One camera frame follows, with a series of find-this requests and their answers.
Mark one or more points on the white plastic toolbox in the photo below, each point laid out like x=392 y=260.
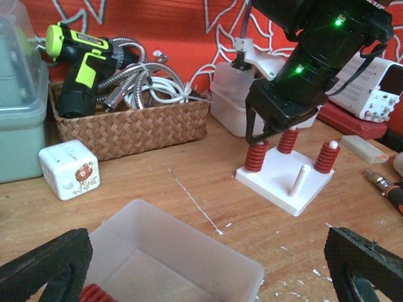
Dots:
x=229 y=89

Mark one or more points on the translucent spring bin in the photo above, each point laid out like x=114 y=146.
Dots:
x=143 y=254

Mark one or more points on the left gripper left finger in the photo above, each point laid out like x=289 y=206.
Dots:
x=60 y=265

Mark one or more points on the orange black screwdriver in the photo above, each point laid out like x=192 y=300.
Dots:
x=392 y=192

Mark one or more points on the small white eraser block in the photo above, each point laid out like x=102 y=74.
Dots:
x=364 y=150

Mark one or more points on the white power supply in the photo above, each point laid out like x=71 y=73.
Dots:
x=374 y=93

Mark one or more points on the grey storage box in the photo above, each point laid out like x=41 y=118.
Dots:
x=24 y=93

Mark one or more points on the beige work glove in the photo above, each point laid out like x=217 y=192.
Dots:
x=398 y=163

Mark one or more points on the red large spring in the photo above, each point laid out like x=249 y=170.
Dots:
x=93 y=293
x=255 y=156
x=327 y=157
x=287 y=140

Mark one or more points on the white peg board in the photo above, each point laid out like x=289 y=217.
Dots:
x=286 y=180

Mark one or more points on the green black cordless drill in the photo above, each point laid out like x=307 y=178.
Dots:
x=92 y=60

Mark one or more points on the woven wicker basket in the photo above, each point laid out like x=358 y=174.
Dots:
x=132 y=131

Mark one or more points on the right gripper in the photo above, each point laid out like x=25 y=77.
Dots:
x=282 y=104

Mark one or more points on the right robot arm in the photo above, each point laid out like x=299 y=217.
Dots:
x=328 y=34

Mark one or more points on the white cube adapter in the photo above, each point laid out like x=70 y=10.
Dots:
x=70 y=169

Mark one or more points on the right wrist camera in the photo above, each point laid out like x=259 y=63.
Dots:
x=247 y=58

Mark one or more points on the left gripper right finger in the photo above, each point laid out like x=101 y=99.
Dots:
x=360 y=267

